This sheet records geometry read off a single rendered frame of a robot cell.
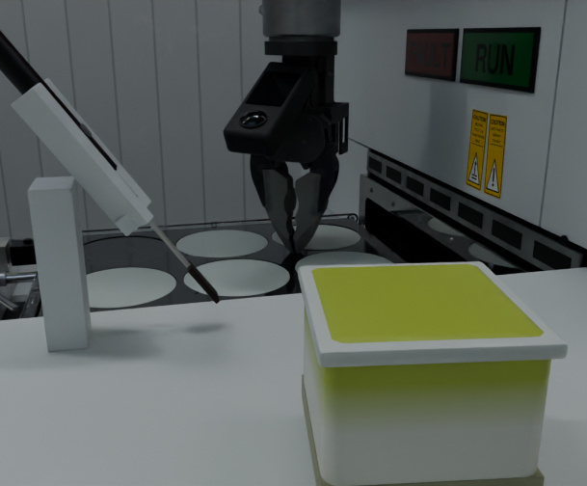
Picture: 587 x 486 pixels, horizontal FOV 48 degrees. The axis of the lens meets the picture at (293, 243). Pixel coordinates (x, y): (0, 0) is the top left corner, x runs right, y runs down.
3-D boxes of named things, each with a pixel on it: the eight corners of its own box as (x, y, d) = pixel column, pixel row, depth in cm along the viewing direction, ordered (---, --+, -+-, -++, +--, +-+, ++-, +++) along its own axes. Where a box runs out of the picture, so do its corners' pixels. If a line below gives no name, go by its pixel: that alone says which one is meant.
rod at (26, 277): (45, 280, 65) (44, 266, 64) (44, 284, 63) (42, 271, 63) (-4, 283, 64) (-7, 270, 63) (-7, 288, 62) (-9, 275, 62)
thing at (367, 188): (368, 240, 90) (371, 173, 88) (566, 409, 50) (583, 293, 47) (356, 241, 90) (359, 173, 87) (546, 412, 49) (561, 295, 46)
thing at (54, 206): (158, 314, 38) (143, 76, 34) (162, 344, 34) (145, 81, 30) (46, 325, 36) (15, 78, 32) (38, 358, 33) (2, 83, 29)
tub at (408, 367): (468, 405, 28) (482, 257, 26) (545, 528, 21) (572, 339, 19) (297, 412, 28) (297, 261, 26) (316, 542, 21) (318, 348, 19)
